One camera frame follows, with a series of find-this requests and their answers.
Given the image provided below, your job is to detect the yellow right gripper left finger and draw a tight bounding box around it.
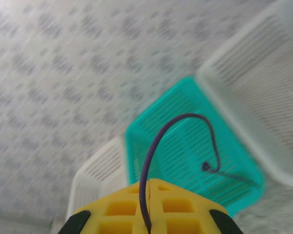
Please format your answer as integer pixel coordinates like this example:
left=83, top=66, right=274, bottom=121
left=57, top=178, right=151, bottom=234

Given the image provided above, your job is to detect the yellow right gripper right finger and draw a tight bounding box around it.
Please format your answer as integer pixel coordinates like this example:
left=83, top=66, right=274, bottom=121
left=148, top=177, right=245, bottom=234

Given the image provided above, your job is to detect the thin purple cable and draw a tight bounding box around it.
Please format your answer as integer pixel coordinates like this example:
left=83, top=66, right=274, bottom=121
left=138, top=113, right=262, bottom=233

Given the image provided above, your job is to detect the white plastic mesh basket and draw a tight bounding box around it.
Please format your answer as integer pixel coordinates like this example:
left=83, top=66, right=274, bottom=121
left=65, top=136, right=137, bottom=223
left=196, top=0, right=293, bottom=188

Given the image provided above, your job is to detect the teal plastic mesh basket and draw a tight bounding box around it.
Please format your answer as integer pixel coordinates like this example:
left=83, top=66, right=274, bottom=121
left=125, top=76, right=267, bottom=219

